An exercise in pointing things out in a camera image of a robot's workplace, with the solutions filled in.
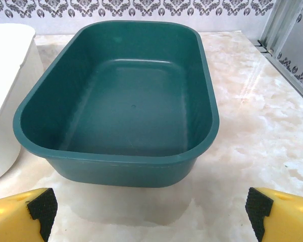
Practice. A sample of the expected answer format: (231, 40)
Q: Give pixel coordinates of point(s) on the dark green plastic container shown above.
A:
(131, 106)

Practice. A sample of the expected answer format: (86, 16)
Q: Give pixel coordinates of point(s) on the aluminium frame post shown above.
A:
(280, 25)

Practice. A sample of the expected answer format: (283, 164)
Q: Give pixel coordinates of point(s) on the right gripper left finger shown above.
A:
(7, 216)

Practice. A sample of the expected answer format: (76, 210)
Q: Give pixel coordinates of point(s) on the white plastic container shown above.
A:
(10, 88)

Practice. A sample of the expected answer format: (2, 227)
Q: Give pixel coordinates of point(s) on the aluminium side rail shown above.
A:
(293, 70)

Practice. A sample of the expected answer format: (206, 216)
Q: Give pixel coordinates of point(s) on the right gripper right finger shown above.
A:
(290, 219)

